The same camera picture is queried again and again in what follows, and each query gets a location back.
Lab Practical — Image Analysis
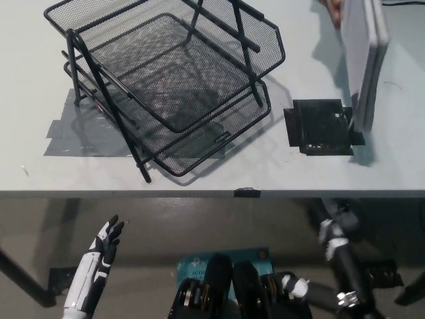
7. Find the grey black shoe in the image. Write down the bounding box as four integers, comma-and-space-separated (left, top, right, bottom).
323, 197, 361, 242

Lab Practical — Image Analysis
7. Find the grey tape patch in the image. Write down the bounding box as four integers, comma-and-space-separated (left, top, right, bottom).
42, 86, 226, 158

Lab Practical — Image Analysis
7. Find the spiral notebook brown cardboard cover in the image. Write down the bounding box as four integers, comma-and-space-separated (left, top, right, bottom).
338, 0, 391, 132

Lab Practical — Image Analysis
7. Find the black mesh two-tier file tray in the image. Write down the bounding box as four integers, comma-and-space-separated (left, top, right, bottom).
42, 0, 287, 186

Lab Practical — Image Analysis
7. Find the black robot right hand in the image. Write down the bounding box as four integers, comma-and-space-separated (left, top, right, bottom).
282, 217, 366, 310

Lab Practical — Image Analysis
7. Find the black tape patch on table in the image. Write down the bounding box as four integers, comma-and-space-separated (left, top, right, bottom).
283, 98, 366, 157

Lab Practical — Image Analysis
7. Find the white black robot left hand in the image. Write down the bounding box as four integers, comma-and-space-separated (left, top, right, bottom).
62, 214, 126, 315

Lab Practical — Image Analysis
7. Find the person's hand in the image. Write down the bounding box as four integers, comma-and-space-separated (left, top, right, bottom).
318, 0, 345, 31

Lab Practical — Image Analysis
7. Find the black table leg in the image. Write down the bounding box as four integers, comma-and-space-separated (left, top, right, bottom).
394, 265, 425, 304
0, 247, 56, 306

